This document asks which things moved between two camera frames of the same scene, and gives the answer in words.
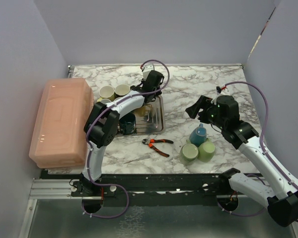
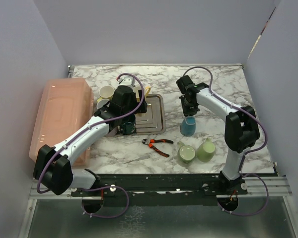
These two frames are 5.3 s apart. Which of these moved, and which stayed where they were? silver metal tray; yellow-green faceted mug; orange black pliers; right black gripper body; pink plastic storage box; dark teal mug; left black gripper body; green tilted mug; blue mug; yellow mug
Moved: right black gripper body; left black gripper body; blue mug; yellow mug
Stayed: dark teal mug; orange black pliers; green tilted mug; silver metal tray; yellow-green faceted mug; pink plastic storage box
